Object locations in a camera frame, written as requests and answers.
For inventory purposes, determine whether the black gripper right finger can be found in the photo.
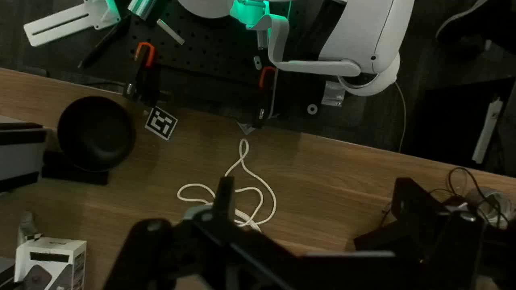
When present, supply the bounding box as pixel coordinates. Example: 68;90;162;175
391;177;454;254

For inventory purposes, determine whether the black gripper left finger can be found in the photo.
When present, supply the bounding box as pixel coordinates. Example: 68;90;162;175
213;175;237;227

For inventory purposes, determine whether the thin white string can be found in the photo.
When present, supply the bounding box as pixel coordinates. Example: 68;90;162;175
176;137;279;228

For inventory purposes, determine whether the white phone box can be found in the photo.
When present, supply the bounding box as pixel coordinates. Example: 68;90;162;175
13;235;89;290

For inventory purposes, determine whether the black white fiducial tag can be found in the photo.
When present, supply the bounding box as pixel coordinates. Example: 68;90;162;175
144;104;179;141

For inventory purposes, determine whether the white flat strip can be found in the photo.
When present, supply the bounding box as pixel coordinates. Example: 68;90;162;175
471;96;505;166

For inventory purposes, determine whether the black perforated breadboard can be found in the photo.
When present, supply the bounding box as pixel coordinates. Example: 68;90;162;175
79;0;345;130

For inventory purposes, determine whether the black round bowl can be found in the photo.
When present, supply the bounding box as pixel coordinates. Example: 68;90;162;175
57;95;137;172

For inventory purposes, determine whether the teal plastic part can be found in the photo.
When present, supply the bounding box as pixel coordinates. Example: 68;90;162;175
231;0;295;30
126;0;158;19

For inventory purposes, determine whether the black marker pen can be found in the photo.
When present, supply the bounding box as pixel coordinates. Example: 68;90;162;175
78;22;133;71

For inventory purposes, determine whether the black cable bundle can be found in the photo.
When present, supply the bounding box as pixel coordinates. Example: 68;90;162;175
429;166;516;230

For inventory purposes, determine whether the black clamp orange handle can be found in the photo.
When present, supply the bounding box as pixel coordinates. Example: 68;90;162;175
250;64;281;129
126;40;162;109

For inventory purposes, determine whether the white slotted bracket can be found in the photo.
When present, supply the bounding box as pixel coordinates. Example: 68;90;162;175
23;0;123;48

